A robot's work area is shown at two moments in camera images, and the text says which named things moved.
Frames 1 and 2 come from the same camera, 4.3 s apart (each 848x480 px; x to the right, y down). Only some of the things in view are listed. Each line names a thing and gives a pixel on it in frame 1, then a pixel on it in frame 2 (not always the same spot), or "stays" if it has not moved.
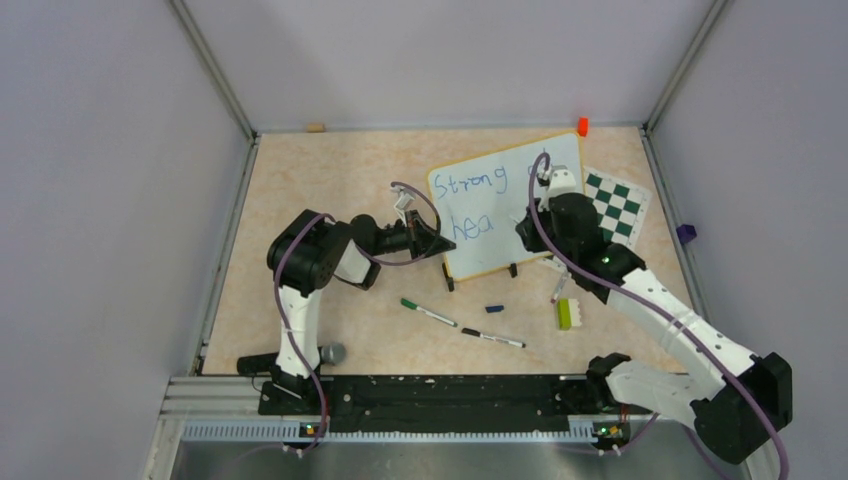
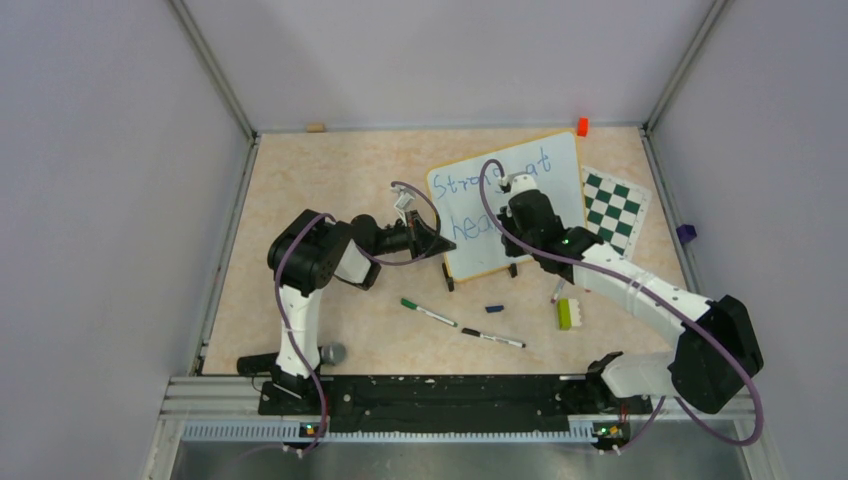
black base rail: [444, 403] stays
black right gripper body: [562, 244] to [509, 222]
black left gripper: [423, 240] stays
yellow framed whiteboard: [480, 202] stays
